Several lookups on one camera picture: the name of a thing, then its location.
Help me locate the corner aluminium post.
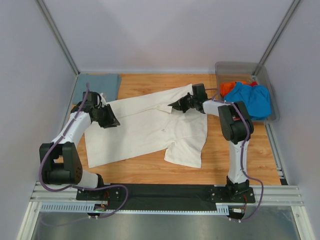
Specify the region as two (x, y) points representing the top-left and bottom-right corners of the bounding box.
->
(258, 0), (303, 66)
(35, 0), (80, 77)

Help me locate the right corner aluminium post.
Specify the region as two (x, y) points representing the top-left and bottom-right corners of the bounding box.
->
(258, 0), (303, 66)

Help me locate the aluminium frame rail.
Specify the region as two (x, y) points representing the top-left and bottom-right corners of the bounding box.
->
(30, 182), (304, 207)

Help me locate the red t shirt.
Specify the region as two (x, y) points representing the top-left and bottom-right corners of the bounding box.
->
(250, 81), (258, 87)

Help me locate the white t shirt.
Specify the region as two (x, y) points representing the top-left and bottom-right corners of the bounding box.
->
(84, 84), (208, 169)

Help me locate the folded grey-blue t shirt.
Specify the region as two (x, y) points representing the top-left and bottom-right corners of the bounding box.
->
(72, 73), (122, 105)

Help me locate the orange t shirt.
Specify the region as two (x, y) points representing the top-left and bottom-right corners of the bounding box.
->
(219, 81), (246, 97)

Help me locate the left corner aluminium post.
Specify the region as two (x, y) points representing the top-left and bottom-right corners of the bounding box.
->
(35, 0), (80, 77)

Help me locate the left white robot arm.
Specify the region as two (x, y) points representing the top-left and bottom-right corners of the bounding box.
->
(38, 91), (120, 201)

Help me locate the blue t shirt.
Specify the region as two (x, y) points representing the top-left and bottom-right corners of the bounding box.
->
(223, 81), (272, 120)

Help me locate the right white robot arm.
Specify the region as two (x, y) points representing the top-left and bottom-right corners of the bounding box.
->
(169, 83), (254, 202)

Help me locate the clear plastic bin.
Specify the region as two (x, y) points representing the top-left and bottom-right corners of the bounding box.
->
(215, 61), (279, 123)

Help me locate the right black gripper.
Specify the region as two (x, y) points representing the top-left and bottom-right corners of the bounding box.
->
(167, 93), (197, 114)

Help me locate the slotted cable duct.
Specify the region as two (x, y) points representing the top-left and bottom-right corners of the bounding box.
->
(39, 202), (229, 216)

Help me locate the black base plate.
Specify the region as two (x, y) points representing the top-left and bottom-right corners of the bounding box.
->
(76, 183), (256, 211)

